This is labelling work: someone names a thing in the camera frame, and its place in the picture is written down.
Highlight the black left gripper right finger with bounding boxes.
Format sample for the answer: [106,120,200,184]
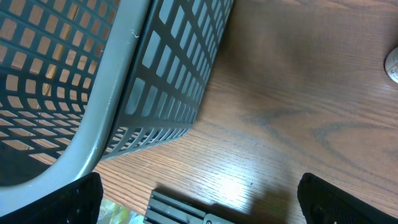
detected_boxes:
[297,172,397,224]

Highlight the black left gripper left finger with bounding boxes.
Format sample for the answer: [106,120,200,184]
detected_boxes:
[1,172,103,224]

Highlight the green lid white jar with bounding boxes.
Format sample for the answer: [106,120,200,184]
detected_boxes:
[384,47,398,83]

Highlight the grey plastic mesh basket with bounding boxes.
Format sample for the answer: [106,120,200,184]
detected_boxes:
[1,0,234,215]

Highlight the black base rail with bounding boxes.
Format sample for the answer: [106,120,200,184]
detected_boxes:
[143,190,233,224]

